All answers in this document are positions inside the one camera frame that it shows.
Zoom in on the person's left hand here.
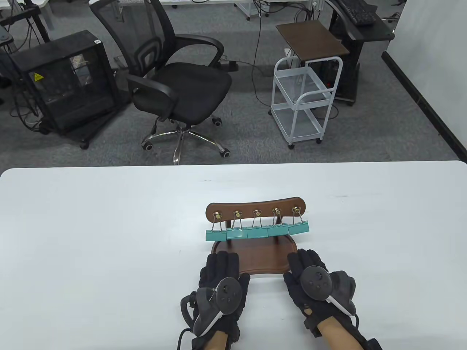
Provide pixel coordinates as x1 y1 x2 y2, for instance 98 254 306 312
193 252 251 344

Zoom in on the person's right hand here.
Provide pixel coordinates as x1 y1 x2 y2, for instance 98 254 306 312
284 249 352 330

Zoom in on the teal binder clip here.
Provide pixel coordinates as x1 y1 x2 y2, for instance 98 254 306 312
267 209 290 237
226 211 248 240
288 207 311 235
247 210 270 239
205 211 227 242

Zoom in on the brown wooden key rack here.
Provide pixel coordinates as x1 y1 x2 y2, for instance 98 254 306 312
205 197 306 280

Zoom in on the person's right forearm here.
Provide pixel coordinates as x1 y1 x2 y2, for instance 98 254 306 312
317 316 362 350

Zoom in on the person's left forearm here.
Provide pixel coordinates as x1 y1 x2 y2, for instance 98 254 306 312
204 330 228 350

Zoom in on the black mesh office chair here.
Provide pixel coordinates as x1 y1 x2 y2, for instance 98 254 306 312
89 0 233 165

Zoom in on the black wheeled platform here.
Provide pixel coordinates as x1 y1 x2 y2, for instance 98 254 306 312
38 104 132 150

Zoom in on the black computer tower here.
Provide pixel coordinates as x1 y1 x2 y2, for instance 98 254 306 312
318 59 343 90

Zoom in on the white cart with brown top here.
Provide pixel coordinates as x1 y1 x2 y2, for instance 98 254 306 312
271 20 351 149

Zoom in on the black glass computer case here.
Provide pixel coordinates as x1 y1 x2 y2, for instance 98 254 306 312
10 30 121 136

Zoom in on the black standing desk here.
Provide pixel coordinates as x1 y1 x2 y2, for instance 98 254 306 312
324 0 395 107

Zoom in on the black keyboard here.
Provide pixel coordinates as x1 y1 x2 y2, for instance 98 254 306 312
335 0 376 26

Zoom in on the white table leg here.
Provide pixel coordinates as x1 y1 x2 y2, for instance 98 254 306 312
36 0 55 31

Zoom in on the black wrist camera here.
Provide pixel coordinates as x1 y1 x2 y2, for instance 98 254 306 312
304 316 322 338

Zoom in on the black camera cable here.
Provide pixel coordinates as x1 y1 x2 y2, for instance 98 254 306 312
177 328 194 350

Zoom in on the black floor cable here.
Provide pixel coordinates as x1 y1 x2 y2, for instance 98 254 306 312
252 15 273 108

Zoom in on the floor cable bundle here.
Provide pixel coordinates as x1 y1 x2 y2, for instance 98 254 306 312
7 82 46 133

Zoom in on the white desk frame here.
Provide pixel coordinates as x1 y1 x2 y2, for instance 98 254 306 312
233 0 272 21

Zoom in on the black desk frame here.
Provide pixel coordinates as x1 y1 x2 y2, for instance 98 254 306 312
0 0 51 44

